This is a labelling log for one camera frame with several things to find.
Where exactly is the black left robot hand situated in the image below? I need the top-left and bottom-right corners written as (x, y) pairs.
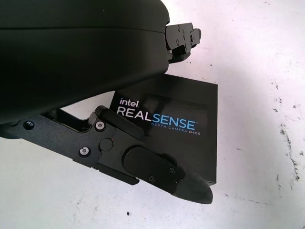
top-left (0, 0), bottom-right (214, 205)

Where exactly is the black RealSense box lid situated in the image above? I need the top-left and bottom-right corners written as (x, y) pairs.
top-left (110, 73), bottom-right (219, 188)

